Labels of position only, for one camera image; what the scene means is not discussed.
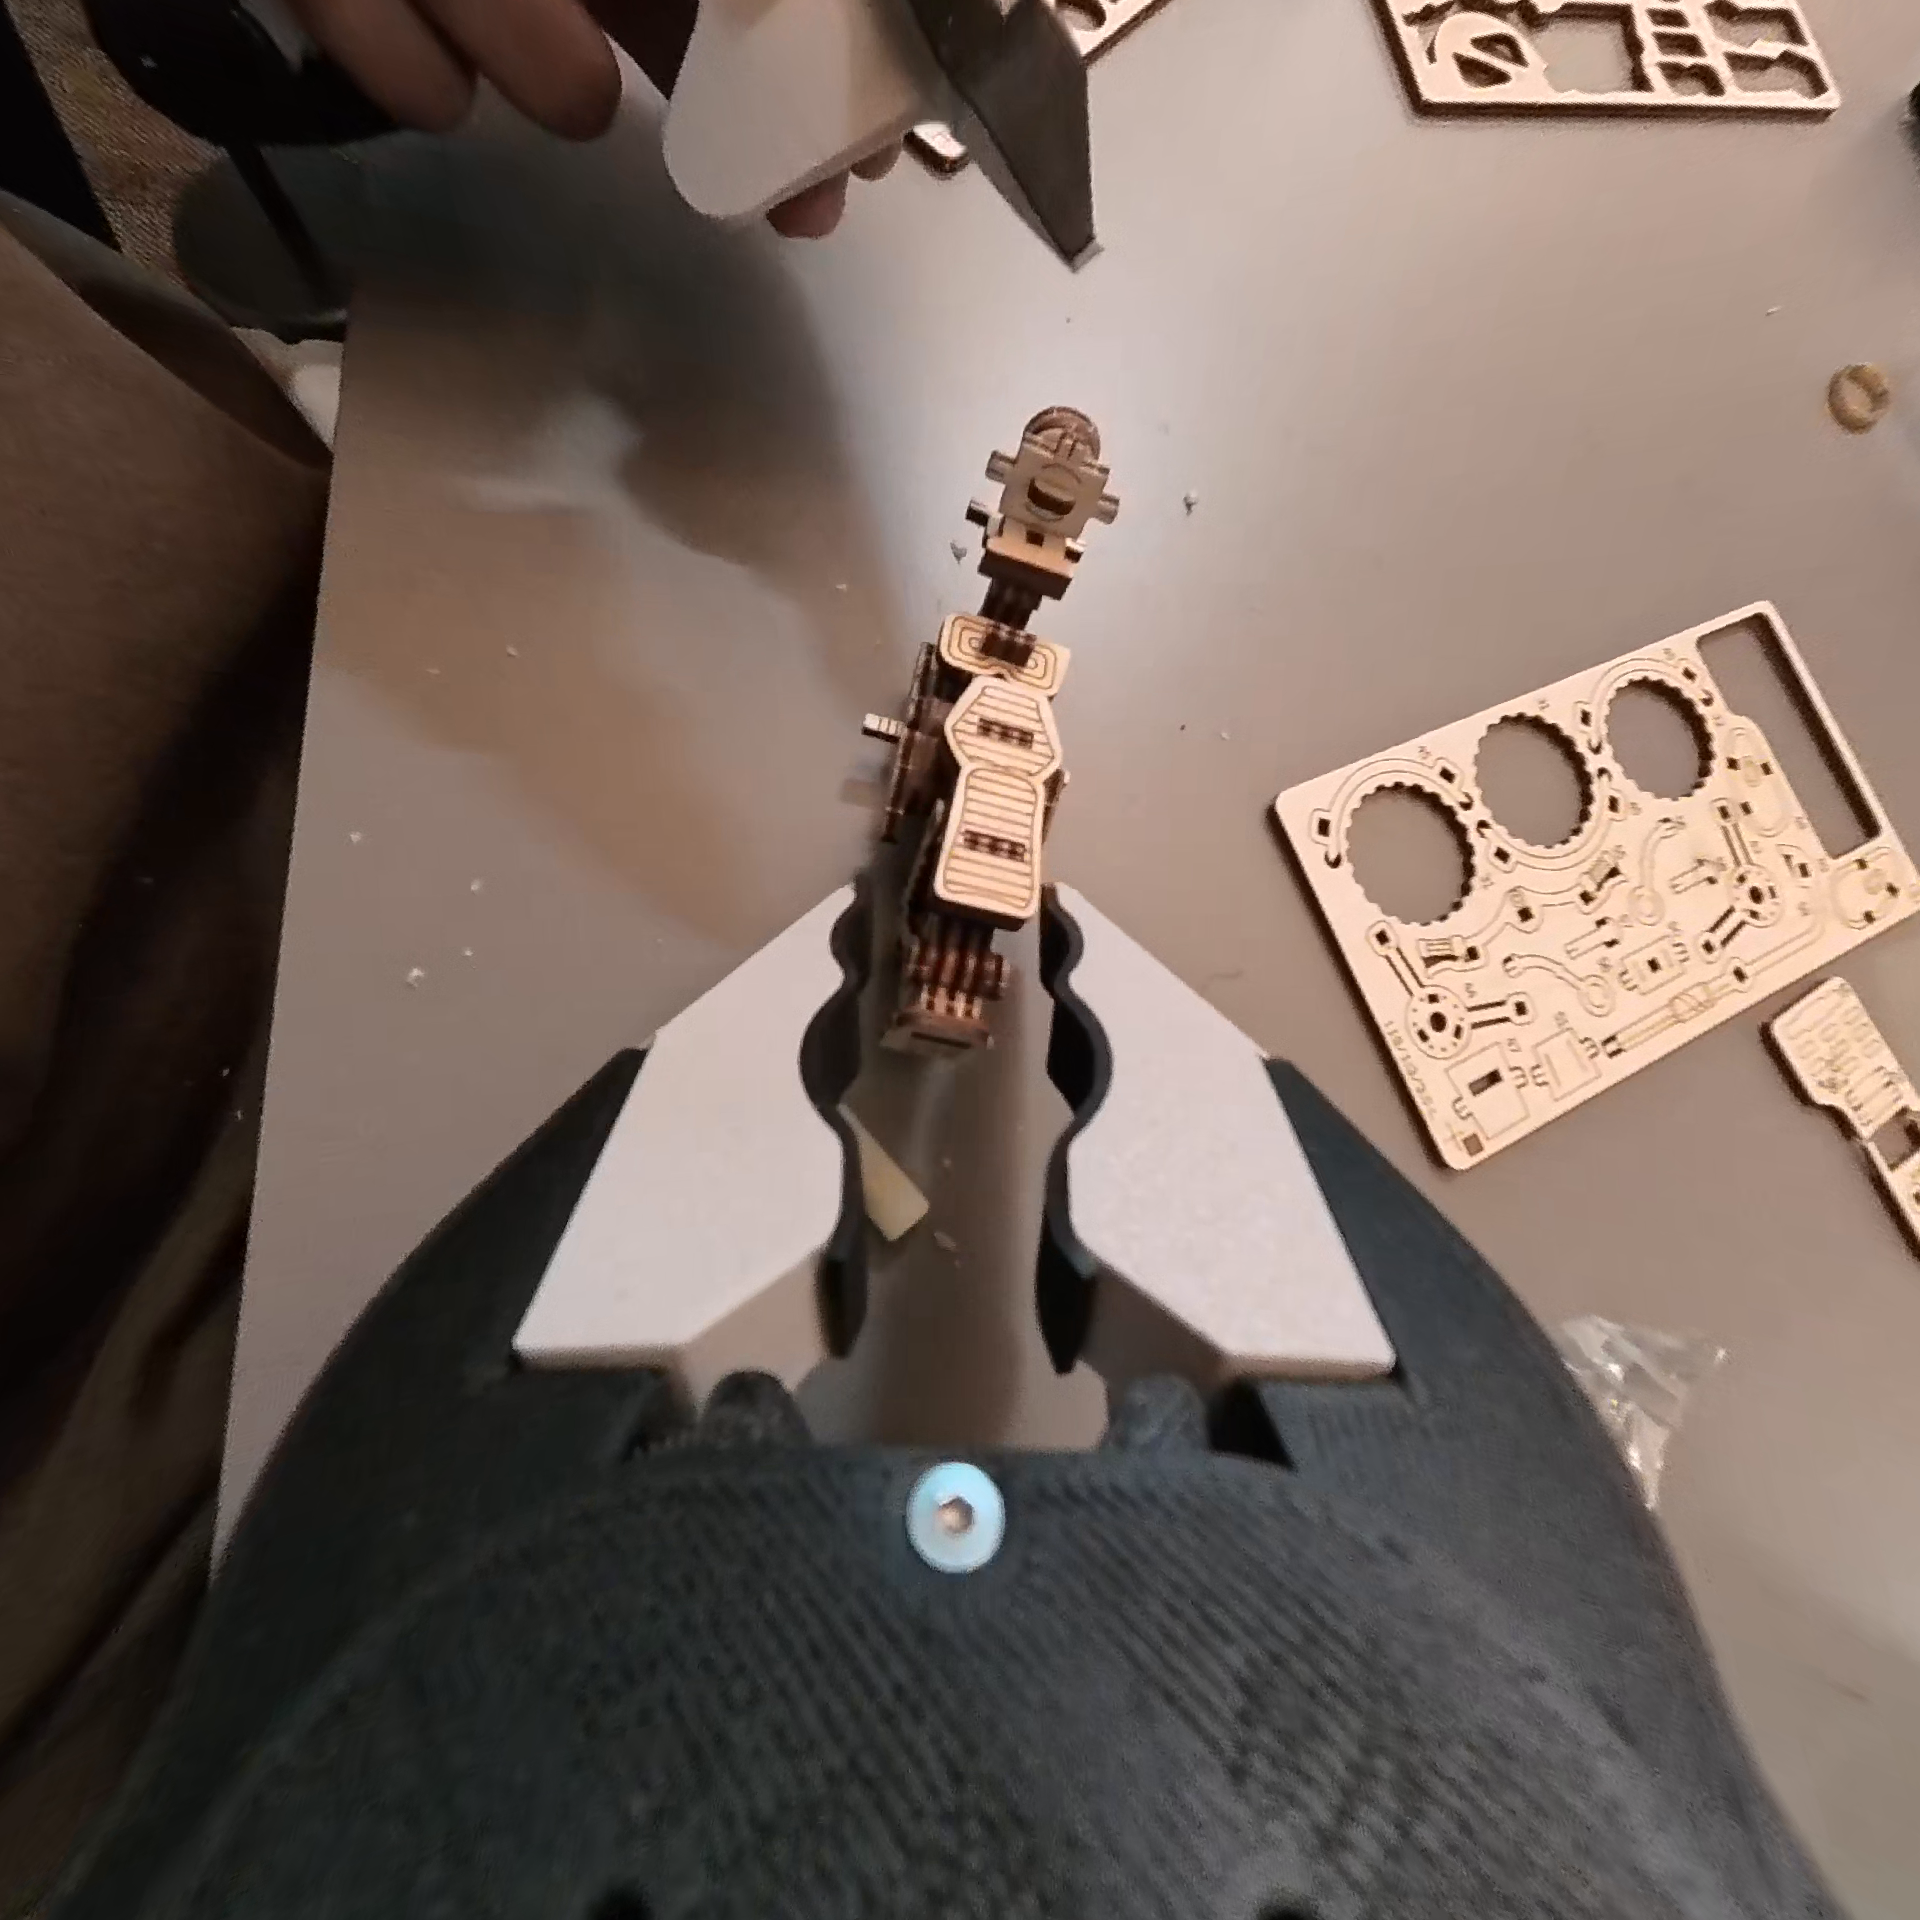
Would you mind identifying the wooden sheet with round holes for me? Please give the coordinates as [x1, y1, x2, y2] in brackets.
[1273, 600, 1920, 1174]

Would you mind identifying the wooden sheet with bone-shaped cutouts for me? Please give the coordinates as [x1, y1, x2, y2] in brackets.
[1046, 0, 1177, 67]

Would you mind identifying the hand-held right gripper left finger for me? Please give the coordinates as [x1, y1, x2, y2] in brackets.
[510, 883, 885, 1393]

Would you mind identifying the clear bag of small parts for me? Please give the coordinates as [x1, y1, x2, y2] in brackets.
[1549, 1315, 1732, 1515]

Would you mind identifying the grey desk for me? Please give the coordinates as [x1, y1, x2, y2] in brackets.
[210, 0, 1920, 1920]

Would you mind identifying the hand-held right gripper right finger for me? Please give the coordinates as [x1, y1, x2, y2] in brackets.
[1031, 885, 1401, 1389]

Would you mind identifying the person's left hand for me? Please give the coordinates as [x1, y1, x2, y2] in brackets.
[289, 0, 903, 241]

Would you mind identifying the wooden mechanical model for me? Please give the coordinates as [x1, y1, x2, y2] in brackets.
[859, 406, 1124, 1062]

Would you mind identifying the small narrow wooden sheet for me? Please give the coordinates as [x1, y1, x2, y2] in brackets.
[1765, 974, 1920, 1262]

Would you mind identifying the wooden sheet with long cutouts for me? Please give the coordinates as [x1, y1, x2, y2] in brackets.
[1369, 0, 1844, 125]

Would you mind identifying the person's brown clothing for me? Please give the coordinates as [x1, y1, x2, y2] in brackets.
[0, 180, 354, 1920]

